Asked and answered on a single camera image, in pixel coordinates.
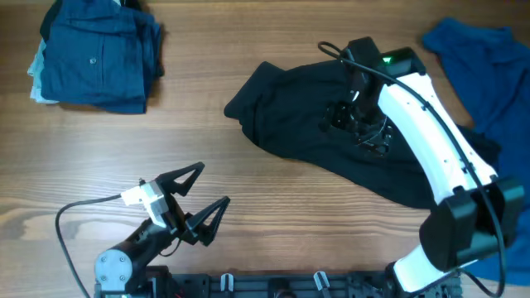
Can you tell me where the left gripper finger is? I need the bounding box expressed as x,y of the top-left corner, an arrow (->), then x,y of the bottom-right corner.
184,196 -> 230,247
155,162 -> 205,196

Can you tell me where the black t-shirt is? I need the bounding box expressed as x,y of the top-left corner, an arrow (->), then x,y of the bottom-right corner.
224,60 -> 497,209

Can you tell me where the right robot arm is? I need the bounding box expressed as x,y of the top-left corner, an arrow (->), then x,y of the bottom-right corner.
318,37 -> 524,297

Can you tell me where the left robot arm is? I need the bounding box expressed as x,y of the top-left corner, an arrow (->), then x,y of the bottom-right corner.
94,162 -> 230,297

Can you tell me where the blue t-shirt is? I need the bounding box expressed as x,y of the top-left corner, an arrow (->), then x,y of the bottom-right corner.
422,17 -> 530,287

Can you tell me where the folded dark blue shirt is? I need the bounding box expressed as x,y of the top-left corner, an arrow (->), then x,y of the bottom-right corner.
41,0 -> 162,114

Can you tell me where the folded light grey garment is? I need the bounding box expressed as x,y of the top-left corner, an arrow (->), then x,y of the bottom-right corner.
27,39 -> 57,104

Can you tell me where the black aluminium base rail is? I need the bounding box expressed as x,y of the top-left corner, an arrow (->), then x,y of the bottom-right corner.
94,269 -> 463,298

